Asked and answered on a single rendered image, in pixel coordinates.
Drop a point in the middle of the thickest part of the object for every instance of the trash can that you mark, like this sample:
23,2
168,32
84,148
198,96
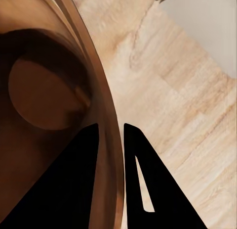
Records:
52,85

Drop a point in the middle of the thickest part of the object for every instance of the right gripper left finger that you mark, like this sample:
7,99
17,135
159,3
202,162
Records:
62,197

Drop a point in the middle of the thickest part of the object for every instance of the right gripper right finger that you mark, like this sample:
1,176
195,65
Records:
172,208

